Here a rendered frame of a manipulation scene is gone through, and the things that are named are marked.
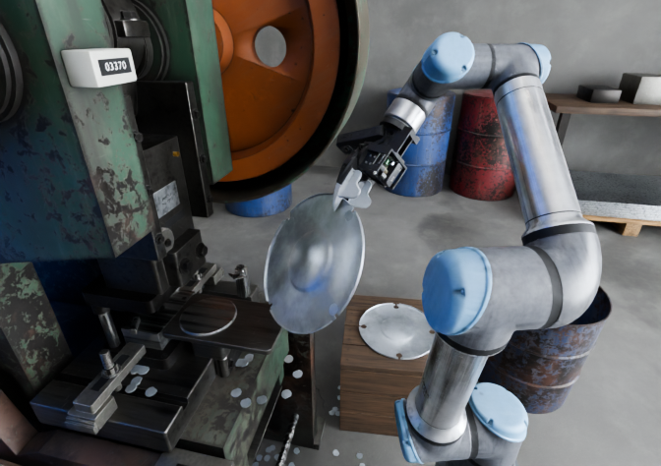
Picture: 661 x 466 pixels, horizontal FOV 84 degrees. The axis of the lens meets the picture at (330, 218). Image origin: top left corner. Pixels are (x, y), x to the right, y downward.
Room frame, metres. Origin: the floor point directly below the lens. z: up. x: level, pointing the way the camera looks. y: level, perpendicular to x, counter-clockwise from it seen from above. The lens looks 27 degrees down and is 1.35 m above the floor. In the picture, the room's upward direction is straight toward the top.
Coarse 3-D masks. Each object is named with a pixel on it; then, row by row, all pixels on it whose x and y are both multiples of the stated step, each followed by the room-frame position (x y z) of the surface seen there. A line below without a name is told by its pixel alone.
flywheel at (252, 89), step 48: (240, 0) 1.01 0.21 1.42; (288, 0) 0.98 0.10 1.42; (336, 0) 0.93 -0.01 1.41; (240, 48) 1.01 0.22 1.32; (288, 48) 0.98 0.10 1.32; (336, 48) 0.92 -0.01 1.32; (240, 96) 1.01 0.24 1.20; (288, 96) 0.98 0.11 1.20; (336, 96) 1.01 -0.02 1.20; (240, 144) 1.01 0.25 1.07; (288, 144) 0.95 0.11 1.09
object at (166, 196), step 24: (144, 144) 0.67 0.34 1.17; (168, 144) 0.69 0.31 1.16; (168, 168) 0.68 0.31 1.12; (168, 192) 0.66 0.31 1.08; (168, 216) 0.65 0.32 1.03; (168, 240) 0.61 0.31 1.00; (192, 240) 0.66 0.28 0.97; (120, 264) 0.60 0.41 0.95; (144, 264) 0.59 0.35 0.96; (168, 264) 0.60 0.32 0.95; (192, 264) 0.62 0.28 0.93; (120, 288) 0.60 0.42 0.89; (144, 288) 0.59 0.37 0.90
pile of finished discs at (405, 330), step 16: (384, 304) 1.20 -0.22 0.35; (400, 304) 1.19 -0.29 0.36; (368, 320) 1.10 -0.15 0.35; (384, 320) 1.09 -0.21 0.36; (400, 320) 1.09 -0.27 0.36; (416, 320) 1.10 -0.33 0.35; (368, 336) 1.02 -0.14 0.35; (384, 336) 1.02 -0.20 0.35; (400, 336) 1.01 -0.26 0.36; (416, 336) 1.02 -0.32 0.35; (432, 336) 1.02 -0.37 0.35; (384, 352) 0.94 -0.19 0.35; (400, 352) 0.94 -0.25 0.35; (416, 352) 0.94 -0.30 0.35
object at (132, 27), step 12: (108, 0) 0.64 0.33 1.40; (120, 0) 0.66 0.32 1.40; (108, 12) 0.62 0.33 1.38; (120, 12) 0.65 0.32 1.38; (132, 12) 0.65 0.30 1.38; (108, 24) 0.62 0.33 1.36; (120, 24) 0.62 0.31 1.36; (132, 24) 0.64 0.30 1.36; (144, 24) 0.67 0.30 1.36; (120, 36) 0.63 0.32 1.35; (132, 36) 0.64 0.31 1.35; (144, 36) 0.66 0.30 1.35; (132, 48) 0.66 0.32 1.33; (132, 84) 0.67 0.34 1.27; (132, 96) 0.67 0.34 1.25
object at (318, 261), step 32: (320, 224) 0.68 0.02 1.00; (352, 224) 0.62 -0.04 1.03; (288, 256) 0.69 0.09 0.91; (320, 256) 0.62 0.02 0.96; (352, 256) 0.57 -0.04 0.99; (288, 288) 0.63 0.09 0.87; (320, 288) 0.57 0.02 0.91; (352, 288) 0.53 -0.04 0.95; (288, 320) 0.57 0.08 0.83; (320, 320) 0.53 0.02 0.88
